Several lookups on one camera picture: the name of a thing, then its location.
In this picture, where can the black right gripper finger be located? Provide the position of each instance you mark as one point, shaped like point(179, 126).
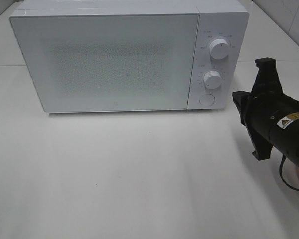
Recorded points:
point(242, 101)

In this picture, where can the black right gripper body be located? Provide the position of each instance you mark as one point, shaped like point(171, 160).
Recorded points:
point(266, 82)

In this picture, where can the round white door release button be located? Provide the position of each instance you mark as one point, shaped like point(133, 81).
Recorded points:
point(207, 100)

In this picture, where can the white microwave door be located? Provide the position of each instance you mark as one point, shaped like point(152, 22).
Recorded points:
point(109, 63)

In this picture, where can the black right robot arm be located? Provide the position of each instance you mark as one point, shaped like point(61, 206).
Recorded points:
point(270, 116)

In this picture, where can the white microwave oven body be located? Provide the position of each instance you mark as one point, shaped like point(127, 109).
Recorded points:
point(216, 18)

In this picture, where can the upper white microwave knob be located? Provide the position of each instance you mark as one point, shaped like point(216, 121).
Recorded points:
point(219, 48)

